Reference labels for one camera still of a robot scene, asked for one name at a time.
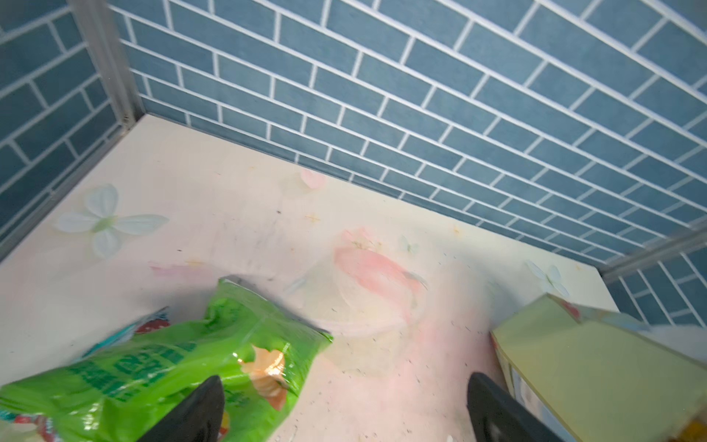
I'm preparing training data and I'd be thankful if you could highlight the green chips bag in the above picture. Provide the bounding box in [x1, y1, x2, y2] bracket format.
[1, 279, 332, 441]

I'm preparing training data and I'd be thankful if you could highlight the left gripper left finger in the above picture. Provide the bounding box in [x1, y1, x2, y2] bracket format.
[138, 376, 226, 442]

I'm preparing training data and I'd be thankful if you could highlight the illustrated paper gift bag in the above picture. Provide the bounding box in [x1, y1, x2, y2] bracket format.
[492, 295, 706, 441]

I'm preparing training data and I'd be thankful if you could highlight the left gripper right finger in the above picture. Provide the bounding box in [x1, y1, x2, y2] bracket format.
[467, 372, 562, 442]

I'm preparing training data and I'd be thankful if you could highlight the teal red snack packet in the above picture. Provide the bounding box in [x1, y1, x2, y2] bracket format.
[78, 307, 170, 361]

